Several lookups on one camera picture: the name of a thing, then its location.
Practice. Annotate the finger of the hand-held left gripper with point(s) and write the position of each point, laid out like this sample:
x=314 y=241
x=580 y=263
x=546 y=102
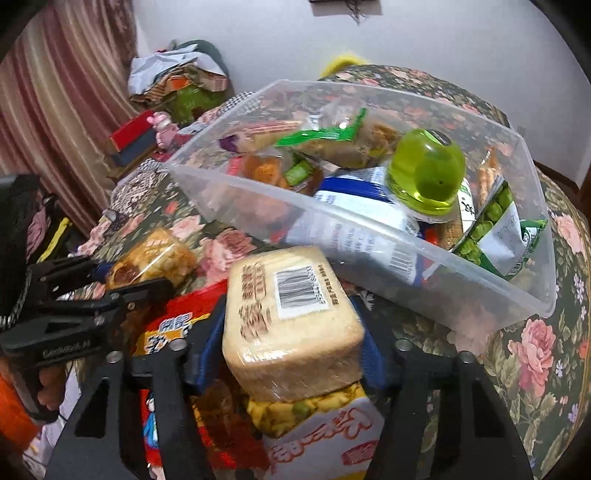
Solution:
x=92 y=318
x=64 y=272

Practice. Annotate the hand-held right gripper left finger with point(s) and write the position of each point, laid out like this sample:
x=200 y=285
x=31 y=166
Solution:
x=210 y=350

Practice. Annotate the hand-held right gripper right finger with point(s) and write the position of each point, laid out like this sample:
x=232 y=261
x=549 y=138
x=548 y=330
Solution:
x=371 y=355

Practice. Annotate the sponge cake packet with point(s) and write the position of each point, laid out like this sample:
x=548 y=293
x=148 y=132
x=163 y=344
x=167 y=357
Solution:
x=291 y=341

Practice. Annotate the fried snack clear packet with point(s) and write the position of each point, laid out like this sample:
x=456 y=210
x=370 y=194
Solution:
x=152 y=258

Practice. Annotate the clear plastic container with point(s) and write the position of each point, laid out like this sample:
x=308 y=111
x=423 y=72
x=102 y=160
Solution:
x=415 y=263

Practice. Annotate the blue white snack packet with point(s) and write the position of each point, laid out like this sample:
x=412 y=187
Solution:
x=355 y=221

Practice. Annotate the green pea snack packet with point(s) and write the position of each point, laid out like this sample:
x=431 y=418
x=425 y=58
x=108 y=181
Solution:
x=494 y=226

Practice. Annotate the orange snack packet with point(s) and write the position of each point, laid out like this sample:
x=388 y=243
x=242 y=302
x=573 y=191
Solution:
x=265 y=173

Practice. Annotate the green jelly cup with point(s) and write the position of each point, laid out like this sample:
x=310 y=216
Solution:
x=425 y=170

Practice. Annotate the long biscuit packet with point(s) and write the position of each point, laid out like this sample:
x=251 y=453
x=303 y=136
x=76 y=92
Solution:
x=488 y=177

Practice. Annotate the pink sausage packet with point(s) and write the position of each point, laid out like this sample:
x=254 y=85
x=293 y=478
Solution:
x=263 y=134

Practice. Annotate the green trimmed clear packet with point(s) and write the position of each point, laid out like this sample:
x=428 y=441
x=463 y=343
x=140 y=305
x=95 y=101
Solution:
x=323 y=136

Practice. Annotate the person's left hand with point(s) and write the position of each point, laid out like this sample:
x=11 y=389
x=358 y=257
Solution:
x=51 y=383

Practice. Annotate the black bag yellow trim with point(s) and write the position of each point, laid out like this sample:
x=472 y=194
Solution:
x=53 y=235

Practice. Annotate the red cartoon snack packet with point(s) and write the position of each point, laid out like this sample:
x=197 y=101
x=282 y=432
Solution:
x=180 y=318

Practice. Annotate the white red pea packet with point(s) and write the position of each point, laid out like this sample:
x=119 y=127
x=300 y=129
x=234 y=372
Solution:
x=323 y=434

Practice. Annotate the patchwork quilt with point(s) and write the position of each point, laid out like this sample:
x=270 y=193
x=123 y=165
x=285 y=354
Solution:
x=134 y=184

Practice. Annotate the grey box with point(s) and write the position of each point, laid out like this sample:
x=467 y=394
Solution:
x=134 y=152

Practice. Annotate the red box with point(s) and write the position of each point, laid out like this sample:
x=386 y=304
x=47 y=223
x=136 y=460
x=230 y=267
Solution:
x=131 y=129

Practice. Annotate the floral blanket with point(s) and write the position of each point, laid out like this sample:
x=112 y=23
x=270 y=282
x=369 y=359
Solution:
x=531 y=360

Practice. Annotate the striped curtain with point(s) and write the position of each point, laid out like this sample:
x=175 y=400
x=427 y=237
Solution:
x=69 y=69

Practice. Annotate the pink rabbit toy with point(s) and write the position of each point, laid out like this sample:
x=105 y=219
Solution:
x=164 y=129

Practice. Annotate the green bag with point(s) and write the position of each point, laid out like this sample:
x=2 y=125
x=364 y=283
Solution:
x=189 y=101

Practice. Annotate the pile of clothes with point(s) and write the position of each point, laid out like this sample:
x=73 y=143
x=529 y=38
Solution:
x=157 y=64

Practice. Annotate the yellow foam tube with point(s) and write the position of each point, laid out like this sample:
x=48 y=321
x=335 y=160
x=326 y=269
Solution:
x=341 y=62

